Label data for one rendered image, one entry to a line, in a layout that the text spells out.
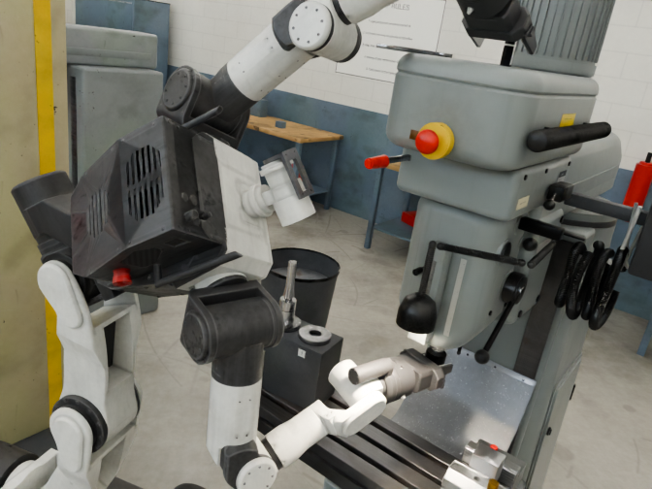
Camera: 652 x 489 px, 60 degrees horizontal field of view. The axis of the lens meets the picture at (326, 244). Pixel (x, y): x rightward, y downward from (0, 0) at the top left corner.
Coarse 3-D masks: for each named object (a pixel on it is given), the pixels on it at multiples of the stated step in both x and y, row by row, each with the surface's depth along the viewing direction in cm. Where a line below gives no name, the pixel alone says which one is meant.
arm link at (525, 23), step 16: (496, 0) 89; (512, 0) 93; (464, 16) 98; (480, 16) 92; (496, 16) 93; (512, 16) 94; (528, 16) 95; (480, 32) 99; (496, 32) 97; (512, 32) 95; (528, 32) 96
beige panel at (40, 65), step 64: (0, 0) 189; (64, 0) 205; (0, 64) 195; (64, 64) 212; (0, 128) 202; (64, 128) 220; (0, 192) 209; (0, 256) 216; (0, 320) 225; (0, 384) 234
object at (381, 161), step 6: (378, 156) 99; (384, 156) 100; (396, 156) 104; (402, 156) 106; (408, 156) 107; (366, 162) 98; (372, 162) 97; (378, 162) 98; (384, 162) 100; (390, 162) 102; (396, 162) 105; (372, 168) 98
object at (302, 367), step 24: (288, 336) 152; (312, 336) 154; (336, 336) 155; (264, 360) 156; (288, 360) 152; (312, 360) 148; (336, 360) 155; (264, 384) 159; (288, 384) 154; (312, 384) 149
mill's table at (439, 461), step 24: (264, 408) 151; (288, 408) 154; (336, 408) 155; (264, 432) 153; (360, 432) 148; (384, 432) 152; (408, 432) 150; (312, 456) 143; (336, 456) 138; (360, 456) 142; (384, 456) 140; (408, 456) 141; (432, 456) 143; (336, 480) 139; (360, 480) 134; (384, 480) 132; (408, 480) 134; (432, 480) 137
